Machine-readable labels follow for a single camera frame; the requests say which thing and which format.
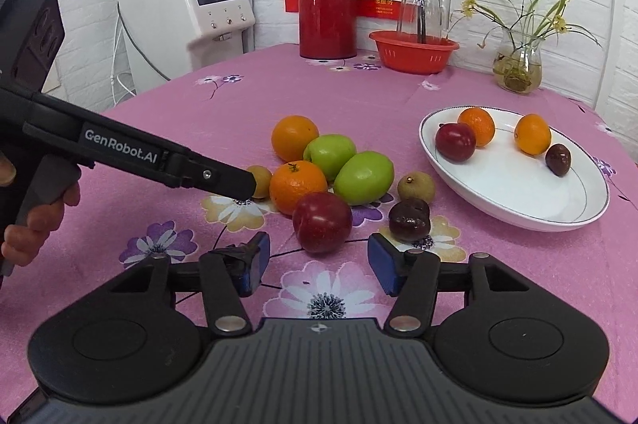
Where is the dark plum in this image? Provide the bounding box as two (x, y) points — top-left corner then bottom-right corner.
(388, 197), (431, 243)
(545, 143), (571, 177)

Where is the large orange front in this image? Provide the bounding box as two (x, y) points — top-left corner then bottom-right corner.
(514, 114), (551, 156)

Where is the clear glass pitcher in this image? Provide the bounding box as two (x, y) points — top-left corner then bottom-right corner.
(396, 0), (451, 44)

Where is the person's left hand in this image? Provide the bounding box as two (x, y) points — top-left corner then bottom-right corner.
(1, 183), (80, 266)

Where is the brown kiwi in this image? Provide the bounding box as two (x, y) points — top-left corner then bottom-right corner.
(397, 171), (436, 203)
(246, 165), (272, 199)

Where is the green apple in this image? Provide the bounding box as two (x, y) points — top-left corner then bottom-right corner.
(333, 151), (395, 206)
(303, 134), (357, 182)

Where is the white ceramic plate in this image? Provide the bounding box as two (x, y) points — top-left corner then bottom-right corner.
(419, 105), (611, 233)

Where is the mandarin orange front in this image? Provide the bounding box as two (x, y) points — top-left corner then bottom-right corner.
(457, 106), (496, 148)

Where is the black straw in pitcher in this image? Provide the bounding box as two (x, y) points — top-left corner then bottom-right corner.
(416, 0), (426, 44)

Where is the green apple right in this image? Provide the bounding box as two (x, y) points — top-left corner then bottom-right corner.
(333, 151), (395, 206)

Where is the pink floral tablecloth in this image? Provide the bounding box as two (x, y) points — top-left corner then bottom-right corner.
(1, 45), (637, 421)

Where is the white water dispenser machine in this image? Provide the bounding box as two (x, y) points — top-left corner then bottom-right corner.
(117, 0), (255, 93)

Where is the mandarin orange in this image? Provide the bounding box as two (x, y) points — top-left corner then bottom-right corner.
(269, 160), (328, 215)
(457, 106), (496, 148)

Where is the red plum small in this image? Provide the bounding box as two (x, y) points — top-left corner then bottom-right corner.
(292, 192), (352, 254)

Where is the red apple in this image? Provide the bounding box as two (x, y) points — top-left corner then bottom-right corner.
(435, 122), (477, 163)

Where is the green apple left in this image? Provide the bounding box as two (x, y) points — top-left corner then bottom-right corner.
(303, 134), (357, 182)

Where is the orange at back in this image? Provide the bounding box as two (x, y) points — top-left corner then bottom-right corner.
(272, 115), (319, 163)

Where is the glass vase with flowers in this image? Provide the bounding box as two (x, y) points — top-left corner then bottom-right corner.
(451, 0), (600, 95)

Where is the red plastic basket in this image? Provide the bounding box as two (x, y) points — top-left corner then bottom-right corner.
(369, 31), (460, 75)

